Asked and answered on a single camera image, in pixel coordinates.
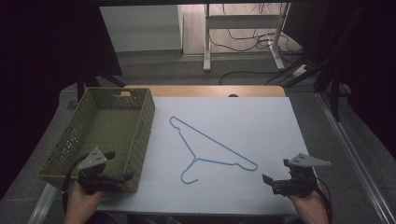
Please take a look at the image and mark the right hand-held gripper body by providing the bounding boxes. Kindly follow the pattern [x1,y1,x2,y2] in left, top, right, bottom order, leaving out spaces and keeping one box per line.
[271,152,332,198]

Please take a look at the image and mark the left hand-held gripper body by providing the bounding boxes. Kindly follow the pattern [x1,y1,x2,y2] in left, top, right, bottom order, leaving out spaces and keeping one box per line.
[77,147,124,196]

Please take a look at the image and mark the olive green plastic basket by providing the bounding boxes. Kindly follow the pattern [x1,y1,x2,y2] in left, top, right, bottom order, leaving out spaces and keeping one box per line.
[37,86,156,194]

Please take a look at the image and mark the blue wire clothes hanger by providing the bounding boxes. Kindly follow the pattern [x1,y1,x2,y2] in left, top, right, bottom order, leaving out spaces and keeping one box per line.
[168,116,259,185]

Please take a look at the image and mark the person's right hand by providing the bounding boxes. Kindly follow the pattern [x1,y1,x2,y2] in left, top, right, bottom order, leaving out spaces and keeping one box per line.
[287,186,330,224]

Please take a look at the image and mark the person's left hand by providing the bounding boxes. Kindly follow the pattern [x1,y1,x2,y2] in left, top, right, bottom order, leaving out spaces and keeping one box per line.
[64,181,104,224]

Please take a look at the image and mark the white table mat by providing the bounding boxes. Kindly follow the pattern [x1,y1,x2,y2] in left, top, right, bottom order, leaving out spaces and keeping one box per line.
[95,96,313,217]

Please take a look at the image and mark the black metal stand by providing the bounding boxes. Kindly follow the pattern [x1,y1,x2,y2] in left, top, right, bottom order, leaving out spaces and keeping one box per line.
[281,3,368,123]
[75,69,127,102]

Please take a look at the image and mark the white power strip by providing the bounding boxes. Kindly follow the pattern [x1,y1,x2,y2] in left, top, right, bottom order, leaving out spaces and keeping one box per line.
[291,63,309,78]

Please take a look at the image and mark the dark curtain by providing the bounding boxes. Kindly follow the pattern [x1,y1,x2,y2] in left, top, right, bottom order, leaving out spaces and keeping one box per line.
[0,0,123,200]
[283,0,396,160]

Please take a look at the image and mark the white panel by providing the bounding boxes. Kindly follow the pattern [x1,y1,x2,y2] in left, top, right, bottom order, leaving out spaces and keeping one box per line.
[99,4,184,53]

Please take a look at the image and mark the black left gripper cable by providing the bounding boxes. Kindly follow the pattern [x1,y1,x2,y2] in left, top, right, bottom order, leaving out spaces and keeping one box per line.
[61,153,92,216]

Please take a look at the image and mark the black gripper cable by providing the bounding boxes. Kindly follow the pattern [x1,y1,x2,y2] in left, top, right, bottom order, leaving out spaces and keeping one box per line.
[313,176,333,224]
[61,153,92,216]

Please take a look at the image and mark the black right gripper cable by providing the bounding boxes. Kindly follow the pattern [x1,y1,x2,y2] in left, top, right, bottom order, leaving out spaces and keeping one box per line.
[313,176,333,224]

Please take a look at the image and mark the aluminium floor rail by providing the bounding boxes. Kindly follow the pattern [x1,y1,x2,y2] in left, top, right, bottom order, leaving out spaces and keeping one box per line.
[315,91,396,224]

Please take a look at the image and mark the black floor cables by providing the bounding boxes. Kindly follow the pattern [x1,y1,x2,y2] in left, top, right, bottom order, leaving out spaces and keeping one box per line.
[208,3,316,87]

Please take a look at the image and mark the white metal desk frame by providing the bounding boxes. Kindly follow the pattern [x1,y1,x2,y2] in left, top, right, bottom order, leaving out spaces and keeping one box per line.
[202,3,291,74]

